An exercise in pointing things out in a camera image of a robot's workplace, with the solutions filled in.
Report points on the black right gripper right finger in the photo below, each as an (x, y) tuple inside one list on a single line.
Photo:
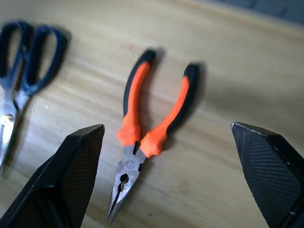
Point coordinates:
[(273, 175)]

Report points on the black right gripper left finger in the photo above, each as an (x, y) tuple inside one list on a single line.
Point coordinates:
[(59, 180)]

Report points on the orange and black pliers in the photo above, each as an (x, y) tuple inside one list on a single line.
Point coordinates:
[(129, 164)]

